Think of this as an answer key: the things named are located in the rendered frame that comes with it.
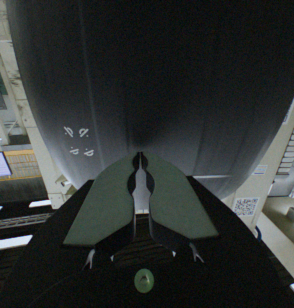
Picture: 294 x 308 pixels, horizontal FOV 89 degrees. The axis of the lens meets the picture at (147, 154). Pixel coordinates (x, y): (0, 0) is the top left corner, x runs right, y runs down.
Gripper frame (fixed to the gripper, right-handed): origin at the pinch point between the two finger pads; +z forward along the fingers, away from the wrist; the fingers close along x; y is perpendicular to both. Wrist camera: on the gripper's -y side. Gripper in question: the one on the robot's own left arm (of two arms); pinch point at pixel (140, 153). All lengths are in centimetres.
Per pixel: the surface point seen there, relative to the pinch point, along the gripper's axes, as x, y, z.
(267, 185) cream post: 36.0, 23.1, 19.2
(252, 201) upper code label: 33.0, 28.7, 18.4
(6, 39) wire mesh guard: -50, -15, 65
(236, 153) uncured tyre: 9.9, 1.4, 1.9
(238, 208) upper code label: 29.2, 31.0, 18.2
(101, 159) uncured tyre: -3.9, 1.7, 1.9
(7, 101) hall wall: -669, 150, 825
